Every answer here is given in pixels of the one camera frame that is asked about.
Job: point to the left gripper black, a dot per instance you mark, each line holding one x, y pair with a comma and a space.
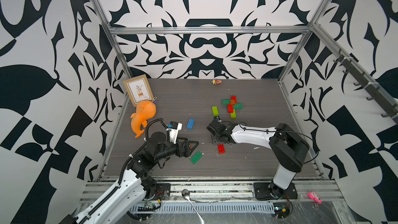
185, 151

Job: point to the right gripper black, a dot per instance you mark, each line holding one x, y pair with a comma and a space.
213, 141

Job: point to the blue lego brick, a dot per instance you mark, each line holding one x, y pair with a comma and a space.
190, 123

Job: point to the dark green lego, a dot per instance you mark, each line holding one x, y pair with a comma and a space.
226, 101
238, 106
196, 157

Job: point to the lime lego brick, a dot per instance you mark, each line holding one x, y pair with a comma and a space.
233, 115
215, 111

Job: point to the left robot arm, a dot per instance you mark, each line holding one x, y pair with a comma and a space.
135, 183

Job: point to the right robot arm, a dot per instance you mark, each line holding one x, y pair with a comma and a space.
289, 147

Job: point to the metal spoon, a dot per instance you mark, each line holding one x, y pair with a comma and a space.
186, 195

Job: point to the orange whale plush toy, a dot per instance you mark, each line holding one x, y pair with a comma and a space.
145, 110

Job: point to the small toy figure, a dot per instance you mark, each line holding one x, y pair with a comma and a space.
216, 81

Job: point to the framed plant picture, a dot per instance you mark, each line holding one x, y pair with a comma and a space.
138, 89

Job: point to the pink clip toy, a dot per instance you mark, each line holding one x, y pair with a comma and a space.
314, 196

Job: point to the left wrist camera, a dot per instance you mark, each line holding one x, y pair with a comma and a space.
174, 128

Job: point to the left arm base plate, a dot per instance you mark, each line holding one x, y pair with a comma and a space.
160, 191

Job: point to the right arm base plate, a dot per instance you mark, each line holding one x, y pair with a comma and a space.
270, 191

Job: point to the wall hook rack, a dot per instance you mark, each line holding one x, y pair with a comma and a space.
374, 89

